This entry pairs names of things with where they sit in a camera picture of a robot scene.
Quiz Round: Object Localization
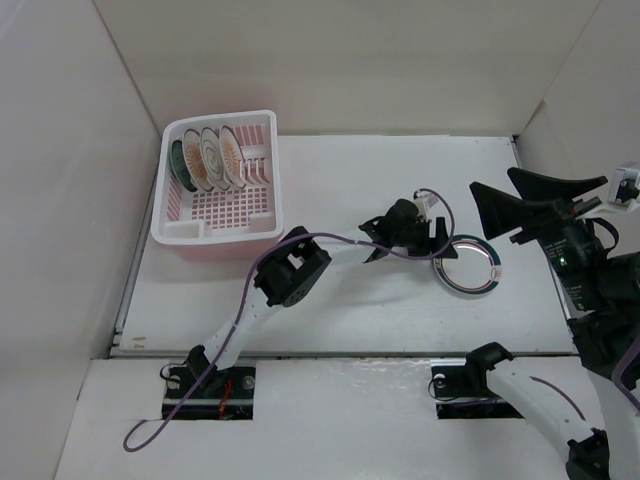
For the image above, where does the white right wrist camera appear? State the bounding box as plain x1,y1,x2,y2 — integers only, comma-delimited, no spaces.
582,162,639,219

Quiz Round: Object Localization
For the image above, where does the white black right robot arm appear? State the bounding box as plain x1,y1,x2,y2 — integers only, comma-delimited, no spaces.
462,164,639,479

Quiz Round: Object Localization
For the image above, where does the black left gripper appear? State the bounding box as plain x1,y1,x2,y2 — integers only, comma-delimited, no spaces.
390,218,455,260

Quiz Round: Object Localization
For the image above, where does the white plate grey rim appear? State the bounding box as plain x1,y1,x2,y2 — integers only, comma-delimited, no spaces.
200,127,230,191

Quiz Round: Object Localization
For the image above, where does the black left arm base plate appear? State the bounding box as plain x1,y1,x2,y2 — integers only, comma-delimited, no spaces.
160,363,256,421

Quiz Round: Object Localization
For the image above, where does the green red rimmed plate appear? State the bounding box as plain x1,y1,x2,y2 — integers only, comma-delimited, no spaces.
433,234,503,297

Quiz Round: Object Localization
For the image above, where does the blue floral plate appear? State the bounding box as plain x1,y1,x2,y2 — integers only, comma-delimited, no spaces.
169,140,197,192

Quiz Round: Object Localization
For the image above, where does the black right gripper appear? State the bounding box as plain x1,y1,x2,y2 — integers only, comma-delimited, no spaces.
471,164,608,308

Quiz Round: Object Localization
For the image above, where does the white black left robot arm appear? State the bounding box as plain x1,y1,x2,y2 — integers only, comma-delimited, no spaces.
186,189,457,397

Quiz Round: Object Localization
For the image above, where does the orange sunburst plate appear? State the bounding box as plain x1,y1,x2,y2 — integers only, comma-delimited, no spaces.
219,125,247,189
182,128,213,192

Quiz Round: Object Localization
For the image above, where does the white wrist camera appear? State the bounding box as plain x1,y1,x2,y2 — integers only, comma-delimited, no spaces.
582,162,639,219
413,191,439,221

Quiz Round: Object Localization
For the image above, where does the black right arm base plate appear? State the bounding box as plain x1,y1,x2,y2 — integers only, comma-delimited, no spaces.
428,362,522,420

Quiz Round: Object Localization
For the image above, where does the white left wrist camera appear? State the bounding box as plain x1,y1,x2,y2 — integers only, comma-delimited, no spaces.
413,191,439,221

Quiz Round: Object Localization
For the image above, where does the white pink dish rack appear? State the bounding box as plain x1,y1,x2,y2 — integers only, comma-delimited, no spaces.
150,110,284,259

